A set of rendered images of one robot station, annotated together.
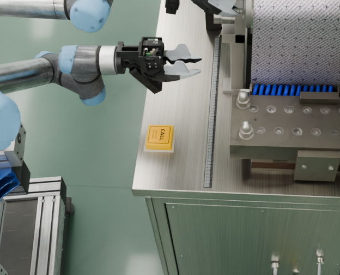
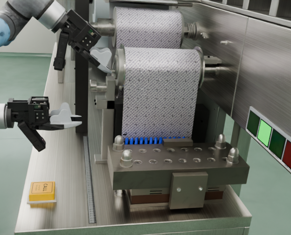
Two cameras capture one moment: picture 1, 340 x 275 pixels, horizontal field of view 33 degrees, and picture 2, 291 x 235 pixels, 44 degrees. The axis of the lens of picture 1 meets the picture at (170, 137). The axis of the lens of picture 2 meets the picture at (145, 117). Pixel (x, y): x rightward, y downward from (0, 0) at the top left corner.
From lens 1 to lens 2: 0.68 m
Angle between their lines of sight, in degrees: 37
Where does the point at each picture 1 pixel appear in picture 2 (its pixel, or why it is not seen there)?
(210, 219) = not seen: outside the picture
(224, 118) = (99, 177)
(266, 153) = (145, 179)
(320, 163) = (191, 183)
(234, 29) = (105, 98)
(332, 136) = (196, 162)
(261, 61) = (130, 114)
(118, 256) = not seen: outside the picture
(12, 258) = not seen: outside the picture
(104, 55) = not seen: outside the picture
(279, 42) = (144, 94)
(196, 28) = (68, 132)
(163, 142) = (46, 191)
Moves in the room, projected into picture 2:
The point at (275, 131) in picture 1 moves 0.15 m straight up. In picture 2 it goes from (150, 162) to (155, 114)
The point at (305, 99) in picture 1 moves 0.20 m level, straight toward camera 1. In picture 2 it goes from (168, 141) to (174, 176)
